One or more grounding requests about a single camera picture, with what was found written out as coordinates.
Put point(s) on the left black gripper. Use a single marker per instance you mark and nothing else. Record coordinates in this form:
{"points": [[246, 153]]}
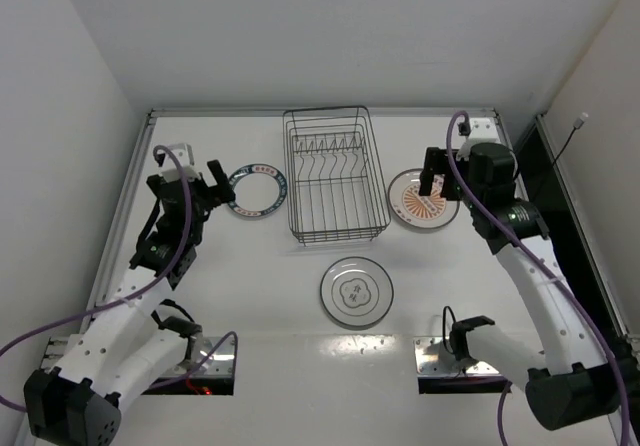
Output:
{"points": [[192, 186]]}

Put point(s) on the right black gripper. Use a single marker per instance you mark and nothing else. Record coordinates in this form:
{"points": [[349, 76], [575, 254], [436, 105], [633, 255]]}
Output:
{"points": [[439, 161]]}

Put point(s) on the orange sunburst pattern plate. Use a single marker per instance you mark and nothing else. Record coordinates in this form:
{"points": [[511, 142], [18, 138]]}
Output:
{"points": [[421, 213]]}

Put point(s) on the blue rimmed white plate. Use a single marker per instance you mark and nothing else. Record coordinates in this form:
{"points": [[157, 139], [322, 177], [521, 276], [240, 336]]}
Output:
{"points": [[260, 189]]}

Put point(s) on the black rimmed flower plate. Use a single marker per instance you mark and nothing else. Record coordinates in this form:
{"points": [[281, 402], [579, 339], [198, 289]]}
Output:
{"points": [[356, 293]]}

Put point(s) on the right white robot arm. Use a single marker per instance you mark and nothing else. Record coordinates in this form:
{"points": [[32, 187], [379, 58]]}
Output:
{"points": [[576, 376]]}

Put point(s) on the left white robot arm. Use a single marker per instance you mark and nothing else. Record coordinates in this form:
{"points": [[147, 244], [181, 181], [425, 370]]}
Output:
{"points": [[82, 398]]}

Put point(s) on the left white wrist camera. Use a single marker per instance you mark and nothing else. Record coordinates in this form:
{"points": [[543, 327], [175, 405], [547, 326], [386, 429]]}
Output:
{"points": [[177, 158]]}

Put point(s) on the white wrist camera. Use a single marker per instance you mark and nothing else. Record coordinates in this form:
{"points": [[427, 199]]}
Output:
{"points": [[177, 158], [476, 131]]}

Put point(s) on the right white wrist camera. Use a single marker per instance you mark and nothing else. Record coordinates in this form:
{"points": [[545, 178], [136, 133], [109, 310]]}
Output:
{"points": [[476, 131]]}

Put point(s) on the metal wire dish rack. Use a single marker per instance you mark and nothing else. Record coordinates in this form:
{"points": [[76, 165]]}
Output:
{"points": [[336, 186]]}

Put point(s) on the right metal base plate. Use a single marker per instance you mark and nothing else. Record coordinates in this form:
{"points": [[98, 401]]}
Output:
{"points": [[434, 362]]}

